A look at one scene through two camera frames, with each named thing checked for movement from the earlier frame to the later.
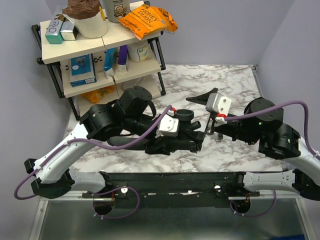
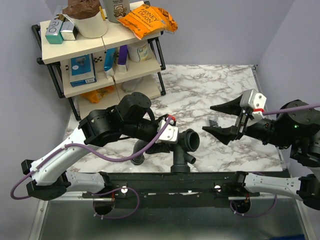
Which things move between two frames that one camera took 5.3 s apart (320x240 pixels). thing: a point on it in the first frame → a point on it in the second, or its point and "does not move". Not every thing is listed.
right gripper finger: [203, 98] → [232, 106]
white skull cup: [116, 9] does not move
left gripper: [159, 148] does not move
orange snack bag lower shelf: [94, 96] does not move
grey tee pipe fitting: [188, 129] → [188, 141]
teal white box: [53, 34] does not move
